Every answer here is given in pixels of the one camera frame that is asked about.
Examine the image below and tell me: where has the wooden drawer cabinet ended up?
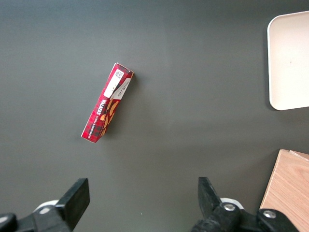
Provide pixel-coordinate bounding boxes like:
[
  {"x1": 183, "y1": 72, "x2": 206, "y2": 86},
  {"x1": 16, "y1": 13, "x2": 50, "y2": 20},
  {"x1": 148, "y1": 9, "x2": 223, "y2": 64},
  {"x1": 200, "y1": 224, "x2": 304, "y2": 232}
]
[{"x1": 259, "y1": 148, "x2": 309, "y2": 232}]

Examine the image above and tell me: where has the cream plastic tray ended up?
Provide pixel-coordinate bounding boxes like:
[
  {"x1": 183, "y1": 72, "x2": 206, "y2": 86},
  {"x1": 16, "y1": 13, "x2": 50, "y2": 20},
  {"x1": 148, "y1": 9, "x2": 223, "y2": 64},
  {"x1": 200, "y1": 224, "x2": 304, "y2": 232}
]
[{"x1": 267, "y1": 10, "x2": 309, "y2": 111}]

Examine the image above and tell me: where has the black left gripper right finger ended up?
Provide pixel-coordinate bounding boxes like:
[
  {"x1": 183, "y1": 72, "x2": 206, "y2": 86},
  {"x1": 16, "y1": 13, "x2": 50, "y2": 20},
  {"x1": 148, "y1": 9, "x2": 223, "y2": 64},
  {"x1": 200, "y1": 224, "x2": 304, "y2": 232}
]
[{"x1": 192, "y1": 177, "x2": 242, "y2": 232}]

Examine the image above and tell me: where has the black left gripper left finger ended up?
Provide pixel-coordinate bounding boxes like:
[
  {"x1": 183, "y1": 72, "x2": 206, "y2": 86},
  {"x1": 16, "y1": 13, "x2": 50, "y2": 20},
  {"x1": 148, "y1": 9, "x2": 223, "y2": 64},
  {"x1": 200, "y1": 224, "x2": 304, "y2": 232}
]
[{"x1": 18, "y1": 178, "x2": 91, "y2": 232}]

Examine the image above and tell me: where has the red tartan cookie box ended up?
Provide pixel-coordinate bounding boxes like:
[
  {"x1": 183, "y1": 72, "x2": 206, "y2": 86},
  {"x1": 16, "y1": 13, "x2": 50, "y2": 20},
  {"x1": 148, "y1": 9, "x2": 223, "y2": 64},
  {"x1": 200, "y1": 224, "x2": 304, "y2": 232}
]
[{"x1": 81, "y1": 62, "x2": 134, "y2": 145}]

